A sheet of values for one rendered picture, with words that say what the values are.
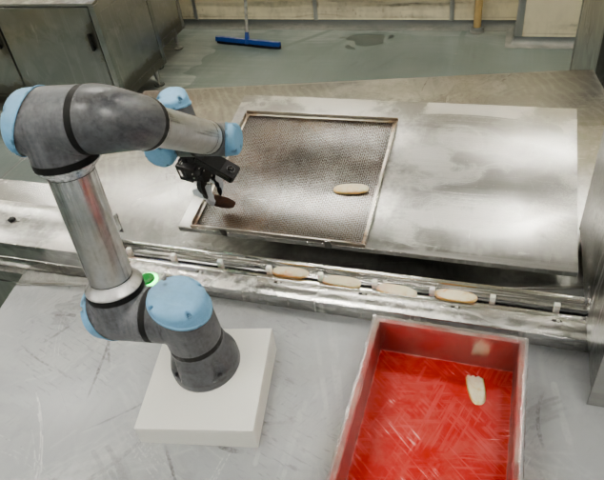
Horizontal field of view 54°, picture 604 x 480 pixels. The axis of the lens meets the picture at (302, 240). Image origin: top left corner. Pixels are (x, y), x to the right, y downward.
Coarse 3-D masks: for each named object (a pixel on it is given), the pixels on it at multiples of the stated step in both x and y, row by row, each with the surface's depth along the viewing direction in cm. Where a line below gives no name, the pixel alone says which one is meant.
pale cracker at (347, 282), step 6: (330, 276) 152; (336, 276) 151; (342, 276) 151; (324, 282) 151; (330, 282) 150; (336, 282) 150; (342, 282) 149; (348, 282) 149; (354, 282) 149; (360, 282) 150; (348, 288) 149; (354, 288) 149
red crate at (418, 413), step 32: (384, 352) 136; (384, 384) 130; (416, 384) 129; (448, 384) 128; (512, 384) 126; (384, 416) 124; (416, 416) 123; (448, 416) 122; (480, 416) 121; (384, 448) 118; (416, 448) 118; (448, 448) 117; (480, 448) 116
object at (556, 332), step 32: (0, 256) 172; (224, 288) 152; (256, 288) 151; (288, 288) 150; (320, 288) 148; (416, 320) 139; (448, 320) 136; (480, 320) 135; (512, 320) 134; (544, 320) 133; (576, 320) 132
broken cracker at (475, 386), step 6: (468, 378) 127; (474, 378) 127; (480, 378) 127; (468, 384) 127; (474, 384) 126; (480, 384) 126; (468, 390) 126; (474, 390) 125; (480, 390) 125; (474, 396) 124; (480, 396) 124; (474, 402) 123; (480, 402) 123
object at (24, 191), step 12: (0, 180) 213; (12, 180) 212; (0, 192) 207; (12, 192) 206; (24, 192) 205; (36, 192) 204; (48, 192) 203; (48, 204) 198; (0, 276) 180; (12, 276) 178; (0, 288) 184; (12, 288) 182; (0, 300) 189
